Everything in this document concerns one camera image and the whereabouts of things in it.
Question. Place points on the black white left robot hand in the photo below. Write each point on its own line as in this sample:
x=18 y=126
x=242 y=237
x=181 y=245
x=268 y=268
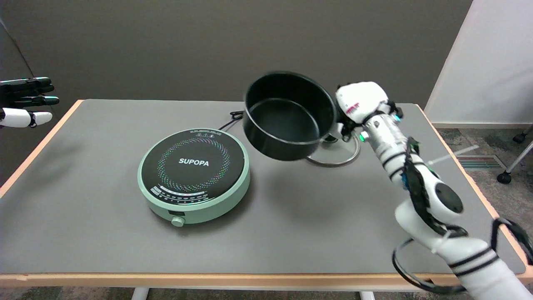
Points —
x=18 y=117

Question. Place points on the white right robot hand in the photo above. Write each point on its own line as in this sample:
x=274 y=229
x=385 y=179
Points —
x=362 y=98

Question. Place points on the black soup pot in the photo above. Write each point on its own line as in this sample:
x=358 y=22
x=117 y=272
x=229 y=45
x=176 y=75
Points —
x=287 y=121

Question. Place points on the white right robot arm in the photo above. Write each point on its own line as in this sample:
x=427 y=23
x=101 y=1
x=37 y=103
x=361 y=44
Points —
x=441 y=196

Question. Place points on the glass pot lid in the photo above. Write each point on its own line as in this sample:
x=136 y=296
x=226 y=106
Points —
x=341 y=152

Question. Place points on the floor vent grille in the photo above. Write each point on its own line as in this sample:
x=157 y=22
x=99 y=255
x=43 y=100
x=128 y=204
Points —
x=481 y=162

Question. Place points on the chair base with casters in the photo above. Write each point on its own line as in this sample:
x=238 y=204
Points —
x=505 y=178

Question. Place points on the green round induction cooker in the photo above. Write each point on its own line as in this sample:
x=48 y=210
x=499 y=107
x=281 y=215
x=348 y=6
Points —
x=193 y=166

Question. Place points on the white table leg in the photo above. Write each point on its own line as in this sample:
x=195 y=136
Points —
x=140 y=294
x=367 y=296

